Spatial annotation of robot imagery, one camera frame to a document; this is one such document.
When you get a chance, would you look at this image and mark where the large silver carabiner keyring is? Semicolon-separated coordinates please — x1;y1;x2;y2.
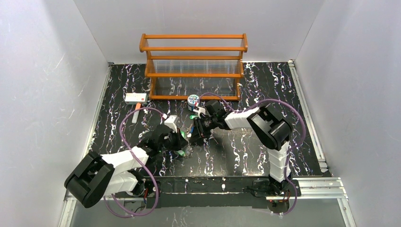
176;128;193;157

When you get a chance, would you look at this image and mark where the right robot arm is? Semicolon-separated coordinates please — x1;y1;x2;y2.
189;100;293;191

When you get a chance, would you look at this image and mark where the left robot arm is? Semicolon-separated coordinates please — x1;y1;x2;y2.
64;124;188;208

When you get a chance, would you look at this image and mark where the blue round jar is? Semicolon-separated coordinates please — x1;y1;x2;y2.
187;94;200;111

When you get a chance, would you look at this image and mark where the orange white tube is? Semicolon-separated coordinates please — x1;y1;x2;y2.
131;103;142;124

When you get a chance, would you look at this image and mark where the white red small box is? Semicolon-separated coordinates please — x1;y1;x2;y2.
124;93;148;105

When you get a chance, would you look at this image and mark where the orange wooden shelf rack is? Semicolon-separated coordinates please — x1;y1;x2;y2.
139;33;248;101

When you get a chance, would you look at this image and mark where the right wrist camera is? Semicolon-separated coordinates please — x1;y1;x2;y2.
193;106;206;118

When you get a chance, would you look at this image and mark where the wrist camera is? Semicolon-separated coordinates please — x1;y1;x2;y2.
193;106;206;118
164;115;178;132

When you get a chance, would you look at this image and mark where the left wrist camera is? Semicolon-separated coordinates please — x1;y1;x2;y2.
164;115;178;132

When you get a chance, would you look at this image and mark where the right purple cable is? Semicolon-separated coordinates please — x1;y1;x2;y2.
197;92;307;215

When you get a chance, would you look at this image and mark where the purple cable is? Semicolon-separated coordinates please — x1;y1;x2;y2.
103;107;166;218
197;92;307;215

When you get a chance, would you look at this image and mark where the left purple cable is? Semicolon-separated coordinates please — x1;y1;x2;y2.
103;107;166;218

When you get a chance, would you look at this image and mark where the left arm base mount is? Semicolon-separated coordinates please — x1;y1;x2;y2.
115;179;156;198

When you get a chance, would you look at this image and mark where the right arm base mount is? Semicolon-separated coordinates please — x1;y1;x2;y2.
243;184;302;199

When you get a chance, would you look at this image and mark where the aluminium frame rail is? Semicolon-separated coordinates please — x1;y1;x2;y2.
64;177;349;201

